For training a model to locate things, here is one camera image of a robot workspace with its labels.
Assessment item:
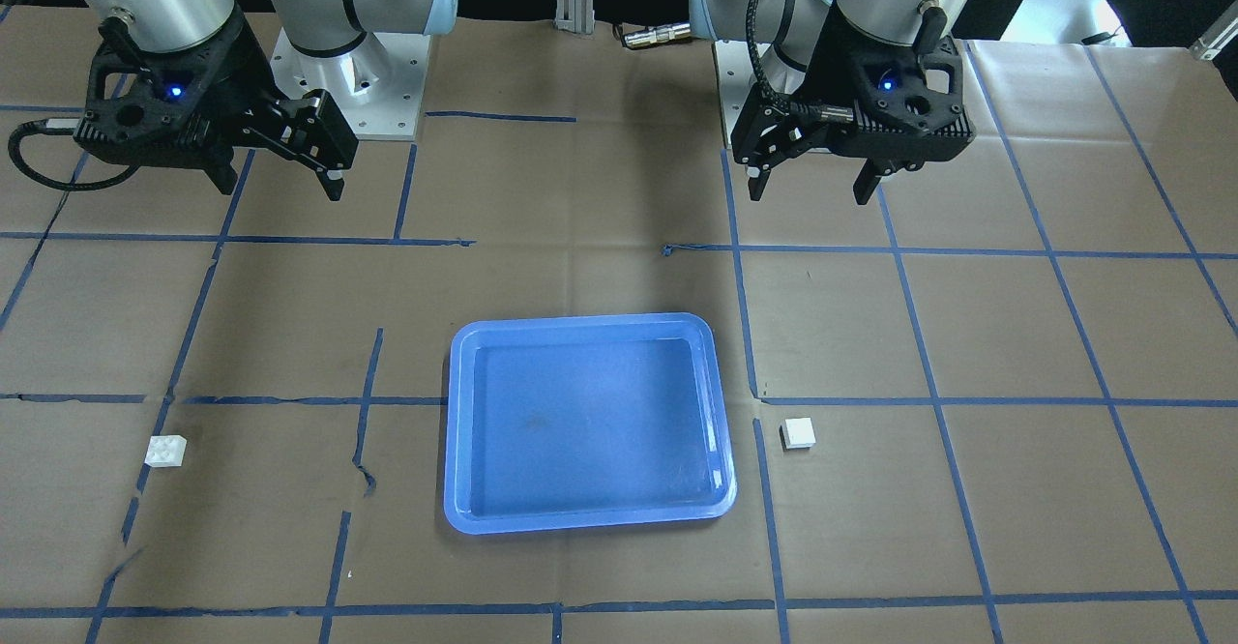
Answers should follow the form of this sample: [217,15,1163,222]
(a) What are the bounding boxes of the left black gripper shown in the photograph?
[730,22,976,206]

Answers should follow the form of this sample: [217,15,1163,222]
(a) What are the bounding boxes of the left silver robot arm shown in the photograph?
[690,0,976,206]

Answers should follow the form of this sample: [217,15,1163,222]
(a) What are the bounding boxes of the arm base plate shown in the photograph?
[271,31,435,142]
[712,40,754,151]

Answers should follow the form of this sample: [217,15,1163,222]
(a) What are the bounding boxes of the plain white block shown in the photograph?
[779,419,817,451]

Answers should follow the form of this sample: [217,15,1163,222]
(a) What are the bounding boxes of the metal cylinder connector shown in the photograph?
[620,22,693,50]

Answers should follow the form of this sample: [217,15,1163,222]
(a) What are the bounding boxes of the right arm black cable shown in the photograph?
[7,118,141,191]

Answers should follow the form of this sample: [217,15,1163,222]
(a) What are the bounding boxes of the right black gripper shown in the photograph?
[74,14,359,202]

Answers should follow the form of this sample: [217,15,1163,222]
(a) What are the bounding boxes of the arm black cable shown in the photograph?
[7,118,141,191]
[747,0,854,125]

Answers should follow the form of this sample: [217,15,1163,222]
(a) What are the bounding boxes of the white block with studs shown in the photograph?
[144,433,189,469]

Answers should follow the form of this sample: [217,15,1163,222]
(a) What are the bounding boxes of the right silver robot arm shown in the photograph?
[7,0,458,202]

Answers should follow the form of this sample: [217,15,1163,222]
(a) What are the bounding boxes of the blue plastic tray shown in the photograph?
[443,312,739,537]

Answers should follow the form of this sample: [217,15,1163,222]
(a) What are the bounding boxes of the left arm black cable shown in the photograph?
[747,0,854,125]

